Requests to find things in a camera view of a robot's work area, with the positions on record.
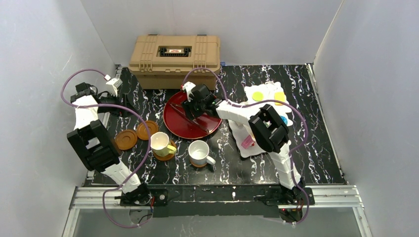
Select black tongs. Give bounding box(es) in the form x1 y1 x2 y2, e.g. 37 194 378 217
168 102 210 134

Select white mug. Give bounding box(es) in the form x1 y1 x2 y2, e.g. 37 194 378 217
188 140 216 165

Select pale yellow mug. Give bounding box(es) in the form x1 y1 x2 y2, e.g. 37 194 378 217
150 132 177 157

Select pink rectangular cake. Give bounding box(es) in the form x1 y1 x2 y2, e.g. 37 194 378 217
241 135 254 149

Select white three-tier cake stand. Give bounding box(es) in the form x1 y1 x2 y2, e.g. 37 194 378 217
228 81 293 158

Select green round macaron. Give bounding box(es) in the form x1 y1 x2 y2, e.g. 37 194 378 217
252 91 264 102

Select orange square cake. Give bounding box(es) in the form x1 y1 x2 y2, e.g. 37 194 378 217
274 91 286 102

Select blue frosted donut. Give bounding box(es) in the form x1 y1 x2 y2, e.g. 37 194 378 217
281 116 288 125

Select small light wooden coaster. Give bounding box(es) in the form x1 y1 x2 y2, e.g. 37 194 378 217
191 163 208 168

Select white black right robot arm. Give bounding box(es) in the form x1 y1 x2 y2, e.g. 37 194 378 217
181 82 301 190

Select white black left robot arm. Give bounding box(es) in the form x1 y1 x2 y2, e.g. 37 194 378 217
67 82 149 202

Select round red tray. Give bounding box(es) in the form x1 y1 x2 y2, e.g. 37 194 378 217
163 91 221 140

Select brown wooden coaster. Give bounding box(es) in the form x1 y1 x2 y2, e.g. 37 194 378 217
136 120 160 140

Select dark brown coaster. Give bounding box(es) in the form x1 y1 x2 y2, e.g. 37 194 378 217
115 129 138 151

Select tan plastic toolbox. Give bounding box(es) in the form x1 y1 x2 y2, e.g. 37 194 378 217
128 35 221 90

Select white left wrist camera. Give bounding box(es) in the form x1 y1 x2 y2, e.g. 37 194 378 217
104 75 123 97

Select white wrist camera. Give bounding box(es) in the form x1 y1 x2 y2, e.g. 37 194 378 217
181 81 196 101
104 75 123 97

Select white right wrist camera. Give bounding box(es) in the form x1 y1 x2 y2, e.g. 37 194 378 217
181 81 196 101

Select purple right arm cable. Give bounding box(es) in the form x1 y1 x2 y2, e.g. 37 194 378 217
181 68 310 226

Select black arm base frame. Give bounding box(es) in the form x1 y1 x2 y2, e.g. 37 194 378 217
115 184 315 222

